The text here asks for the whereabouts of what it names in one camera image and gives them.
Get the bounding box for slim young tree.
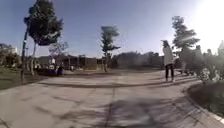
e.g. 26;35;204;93
99;25;122;73

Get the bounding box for dark hedge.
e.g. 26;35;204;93
111;51;164;70

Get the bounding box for low building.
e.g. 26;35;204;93
33;54;108;71

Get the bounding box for grey paved path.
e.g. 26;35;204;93
0;69;224;128

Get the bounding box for person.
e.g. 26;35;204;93
161;39;176;83

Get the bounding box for group of people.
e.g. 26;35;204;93
34;58;66;77

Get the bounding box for tall leafy tree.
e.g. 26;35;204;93
171;15;201;73

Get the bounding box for large dark green tree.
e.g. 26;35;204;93
23;0;64;76

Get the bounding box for dark pole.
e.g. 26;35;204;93
19;16;31;83

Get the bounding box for bushes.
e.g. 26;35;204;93
179;44;224;83

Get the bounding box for pale kerb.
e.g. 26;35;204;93
180;85;224;126

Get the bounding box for dark planting bed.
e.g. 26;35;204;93
185;79;224;118

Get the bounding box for grass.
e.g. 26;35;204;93
0;66;45;91

